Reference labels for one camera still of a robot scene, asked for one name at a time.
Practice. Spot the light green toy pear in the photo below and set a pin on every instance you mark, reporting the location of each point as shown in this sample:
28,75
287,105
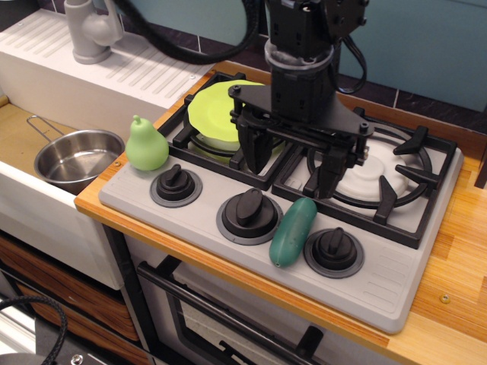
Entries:
147,149

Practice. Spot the black left stove knob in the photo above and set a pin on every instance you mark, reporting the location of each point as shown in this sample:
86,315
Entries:
176,187

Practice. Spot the black stove knob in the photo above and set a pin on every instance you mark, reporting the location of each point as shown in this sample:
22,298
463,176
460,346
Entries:
176,187
334,253
250,218

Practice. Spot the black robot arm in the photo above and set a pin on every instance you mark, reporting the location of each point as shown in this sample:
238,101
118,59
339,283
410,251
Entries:
313,31

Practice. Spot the black burner grate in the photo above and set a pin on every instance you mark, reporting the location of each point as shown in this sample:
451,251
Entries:
186,143
392,195

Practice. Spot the black oven door handle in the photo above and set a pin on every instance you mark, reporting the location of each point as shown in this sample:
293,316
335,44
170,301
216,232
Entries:
230,320

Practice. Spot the black left burner grate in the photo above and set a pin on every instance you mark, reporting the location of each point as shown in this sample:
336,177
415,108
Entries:
186,143

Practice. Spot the black right burner grate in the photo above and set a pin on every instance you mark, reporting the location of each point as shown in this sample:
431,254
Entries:
392,195

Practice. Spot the dark green toy cucumber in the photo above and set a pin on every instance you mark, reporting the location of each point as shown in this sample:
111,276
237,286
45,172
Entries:
291,235

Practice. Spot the white right burner cap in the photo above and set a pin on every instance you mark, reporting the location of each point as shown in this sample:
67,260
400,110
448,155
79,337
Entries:
363,182

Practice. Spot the grey toy stove top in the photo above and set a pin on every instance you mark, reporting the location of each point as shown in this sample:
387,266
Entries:
380,294

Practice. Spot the lime green plastic plate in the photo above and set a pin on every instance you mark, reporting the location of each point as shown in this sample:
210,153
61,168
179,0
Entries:
210,113

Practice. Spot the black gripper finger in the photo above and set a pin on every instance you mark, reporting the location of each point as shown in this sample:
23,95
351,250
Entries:
256,144
335,162

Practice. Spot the black middle stove knob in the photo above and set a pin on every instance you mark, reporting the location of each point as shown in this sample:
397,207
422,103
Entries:
250,218

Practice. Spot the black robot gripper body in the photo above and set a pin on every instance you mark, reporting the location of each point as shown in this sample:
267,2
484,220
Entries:
300,105

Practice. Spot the black right stove knob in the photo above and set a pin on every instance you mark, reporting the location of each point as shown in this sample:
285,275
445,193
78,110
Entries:
334,253

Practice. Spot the grey toy faucet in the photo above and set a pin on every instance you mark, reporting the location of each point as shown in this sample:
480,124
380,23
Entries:
92,34

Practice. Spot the stainless steel pot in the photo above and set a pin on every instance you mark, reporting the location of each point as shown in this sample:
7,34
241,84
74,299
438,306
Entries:
72,161

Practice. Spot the wooden drawer front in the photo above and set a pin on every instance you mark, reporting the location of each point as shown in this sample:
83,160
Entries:
78,291

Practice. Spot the white toy sink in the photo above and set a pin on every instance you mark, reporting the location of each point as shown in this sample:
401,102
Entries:
45,93

